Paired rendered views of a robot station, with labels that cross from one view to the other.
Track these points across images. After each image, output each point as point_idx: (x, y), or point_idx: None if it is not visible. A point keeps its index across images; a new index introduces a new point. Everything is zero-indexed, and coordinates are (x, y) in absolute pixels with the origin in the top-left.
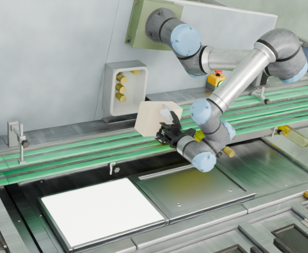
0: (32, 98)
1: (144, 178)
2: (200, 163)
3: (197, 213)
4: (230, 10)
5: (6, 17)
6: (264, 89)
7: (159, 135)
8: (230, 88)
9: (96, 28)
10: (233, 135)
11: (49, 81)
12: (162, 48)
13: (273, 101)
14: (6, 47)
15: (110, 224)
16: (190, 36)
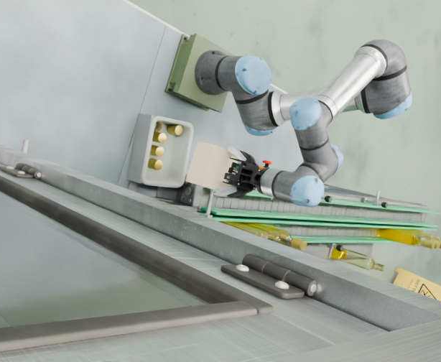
0: (35, 136)
1: None
2: (306, 188)
3: None
4: (280, 90)
5: (21, 3)
6: None
7: (230, 174)
8: (340, 88)
9: (133, 60)
10: (341, 162)
11: (63, 116)
12: (212, 105)
13: (326, 212)
14: (13, 47)
15: None
16: (261, 68)
